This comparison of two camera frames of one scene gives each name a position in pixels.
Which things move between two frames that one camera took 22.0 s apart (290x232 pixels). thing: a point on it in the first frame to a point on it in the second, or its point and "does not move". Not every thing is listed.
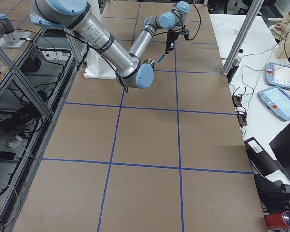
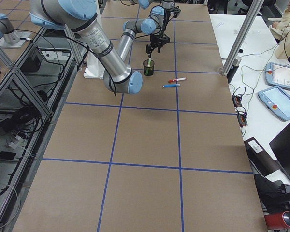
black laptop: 285,147 does not move
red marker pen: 152,61 to 177,79
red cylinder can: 281,220 does not move
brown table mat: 172,157 does not move
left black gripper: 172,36 to 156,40
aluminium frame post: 253,11 does not move
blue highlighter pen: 161,58 to 171,85
